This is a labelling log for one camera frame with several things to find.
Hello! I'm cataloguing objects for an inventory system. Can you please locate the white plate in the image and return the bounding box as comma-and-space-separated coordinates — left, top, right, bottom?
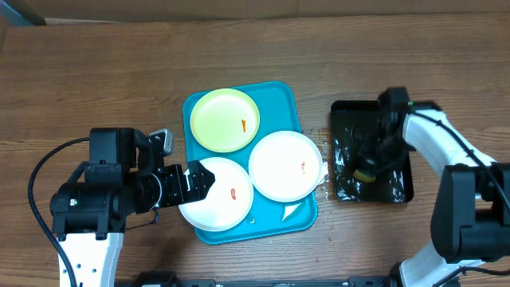
249, 131, 323, 202
178, 157, 254, 232

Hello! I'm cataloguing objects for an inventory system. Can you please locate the black water tray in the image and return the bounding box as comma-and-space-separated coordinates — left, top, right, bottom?
331, 100, 414, 203

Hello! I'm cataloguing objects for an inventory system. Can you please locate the yellow green sponge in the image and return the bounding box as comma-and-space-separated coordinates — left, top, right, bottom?
353, 168, 376, 183

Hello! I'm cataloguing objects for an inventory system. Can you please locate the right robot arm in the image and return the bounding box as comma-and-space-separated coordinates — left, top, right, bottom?
353, 87, 509, 287

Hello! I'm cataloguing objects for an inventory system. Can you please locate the green rimmed plate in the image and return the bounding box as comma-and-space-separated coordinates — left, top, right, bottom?
190, 88, 261, 153

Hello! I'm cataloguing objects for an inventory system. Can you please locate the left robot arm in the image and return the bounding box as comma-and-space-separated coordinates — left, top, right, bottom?
50, 128, 215, 286

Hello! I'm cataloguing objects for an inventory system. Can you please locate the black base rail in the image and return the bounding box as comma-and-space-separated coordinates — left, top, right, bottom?
114, 271, 398, 287

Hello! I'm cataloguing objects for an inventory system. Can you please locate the blue plastic tray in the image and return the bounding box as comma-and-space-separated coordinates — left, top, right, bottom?
182, 81, 318, 245

